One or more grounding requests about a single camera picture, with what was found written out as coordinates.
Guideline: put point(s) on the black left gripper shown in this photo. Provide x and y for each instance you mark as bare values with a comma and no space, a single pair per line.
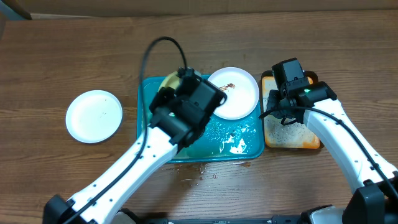
163,96

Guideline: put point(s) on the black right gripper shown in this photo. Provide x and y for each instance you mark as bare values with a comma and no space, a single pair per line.
275,98

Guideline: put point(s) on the yellow plate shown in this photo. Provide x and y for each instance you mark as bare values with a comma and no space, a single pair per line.
174,81

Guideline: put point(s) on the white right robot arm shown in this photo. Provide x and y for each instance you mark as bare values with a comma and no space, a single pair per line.
372,180

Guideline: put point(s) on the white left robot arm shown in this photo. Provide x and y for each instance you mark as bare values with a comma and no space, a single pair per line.
101,200

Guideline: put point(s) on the orange soapy tray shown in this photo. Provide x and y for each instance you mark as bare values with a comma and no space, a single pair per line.
278,136

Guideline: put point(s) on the teal plastic tray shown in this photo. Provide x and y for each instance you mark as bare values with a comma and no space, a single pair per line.
225,140

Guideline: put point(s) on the white plate with sauce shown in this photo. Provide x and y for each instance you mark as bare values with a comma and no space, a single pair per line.
241,89

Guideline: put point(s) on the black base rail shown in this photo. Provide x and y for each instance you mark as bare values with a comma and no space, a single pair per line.
217,220

